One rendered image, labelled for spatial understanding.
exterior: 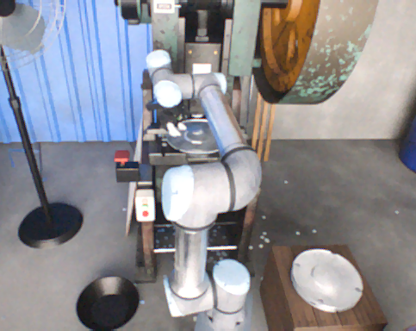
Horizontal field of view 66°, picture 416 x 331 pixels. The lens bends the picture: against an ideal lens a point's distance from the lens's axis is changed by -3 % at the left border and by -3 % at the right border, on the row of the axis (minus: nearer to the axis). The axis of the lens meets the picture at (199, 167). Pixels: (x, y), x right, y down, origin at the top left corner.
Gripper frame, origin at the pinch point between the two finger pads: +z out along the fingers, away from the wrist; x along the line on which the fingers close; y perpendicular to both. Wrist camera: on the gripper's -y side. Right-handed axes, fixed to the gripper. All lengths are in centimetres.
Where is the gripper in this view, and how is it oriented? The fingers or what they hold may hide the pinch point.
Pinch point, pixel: (173, 133)
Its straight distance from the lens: 130.3
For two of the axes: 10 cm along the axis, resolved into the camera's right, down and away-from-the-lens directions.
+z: 1.4, 6.3, 7.6
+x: 5.7, -6.8, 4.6
